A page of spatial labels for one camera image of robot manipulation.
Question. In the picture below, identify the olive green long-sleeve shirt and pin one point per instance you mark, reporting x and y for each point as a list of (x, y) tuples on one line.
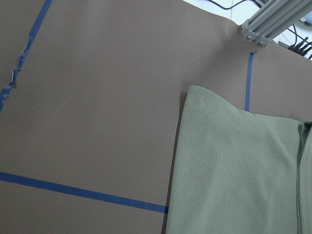
[(239, 173)]

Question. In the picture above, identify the aluminium frame post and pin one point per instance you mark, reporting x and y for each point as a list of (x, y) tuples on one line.
[(273, 18)]

